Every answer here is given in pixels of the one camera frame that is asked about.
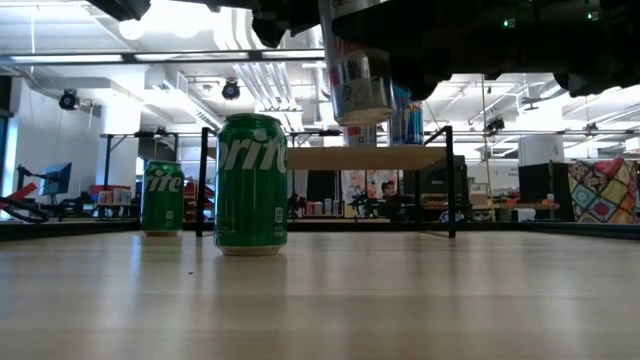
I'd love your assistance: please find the floral poster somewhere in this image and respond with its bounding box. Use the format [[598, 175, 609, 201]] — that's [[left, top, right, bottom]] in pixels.
[[342, 169, 400, 219]]

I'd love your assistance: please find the green Sprite can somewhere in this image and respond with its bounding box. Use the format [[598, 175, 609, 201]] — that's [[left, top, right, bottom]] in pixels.
[[140, 160, 186, 238], [213, 112, 290, 257]]

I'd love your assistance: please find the colourful patterned panel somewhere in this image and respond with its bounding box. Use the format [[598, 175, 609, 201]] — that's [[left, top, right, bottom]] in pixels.
[[567, 158, 640, 225]]

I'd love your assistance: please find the red bar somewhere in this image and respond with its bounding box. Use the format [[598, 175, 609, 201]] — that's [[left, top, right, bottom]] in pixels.
[[0, 182, 39, 204]]

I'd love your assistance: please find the black cabinet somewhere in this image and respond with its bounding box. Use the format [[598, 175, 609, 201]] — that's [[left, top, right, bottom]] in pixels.
[[402, 154, 469, 224]]

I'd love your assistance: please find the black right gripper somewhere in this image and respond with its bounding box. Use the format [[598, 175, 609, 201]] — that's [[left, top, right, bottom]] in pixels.
[[330, 0, 556, 100]]

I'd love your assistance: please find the white cylinder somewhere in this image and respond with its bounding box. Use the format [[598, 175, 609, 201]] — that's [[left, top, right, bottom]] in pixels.
[[518, 134, 565, 166]]

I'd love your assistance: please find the wooden shelf with black legs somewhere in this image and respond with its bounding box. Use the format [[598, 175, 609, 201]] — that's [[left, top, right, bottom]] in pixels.
[[195, 125, 457, 240]]

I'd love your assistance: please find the person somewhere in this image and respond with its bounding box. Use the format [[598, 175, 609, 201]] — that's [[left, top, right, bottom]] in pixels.
[[378, 179, 401, 202]]

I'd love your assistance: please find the wooden background table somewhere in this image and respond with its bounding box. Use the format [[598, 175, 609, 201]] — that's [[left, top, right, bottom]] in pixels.
[[472, 199, 561, 214]]

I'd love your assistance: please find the blue silver Red Bull can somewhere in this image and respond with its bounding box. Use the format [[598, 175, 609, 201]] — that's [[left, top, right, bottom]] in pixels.
[[391, 83, 426, 147]]

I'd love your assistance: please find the computer monitor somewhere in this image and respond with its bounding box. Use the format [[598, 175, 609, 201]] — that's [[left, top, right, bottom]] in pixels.
[[40, 162, 73, 197]]

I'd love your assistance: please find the yellow hanging cord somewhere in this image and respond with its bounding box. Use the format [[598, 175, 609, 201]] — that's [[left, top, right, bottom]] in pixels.
[[479, 73, 496, 224]]

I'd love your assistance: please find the black curved cable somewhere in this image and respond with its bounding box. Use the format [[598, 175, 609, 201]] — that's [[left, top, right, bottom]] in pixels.
[[0, 197, 49, 224]]

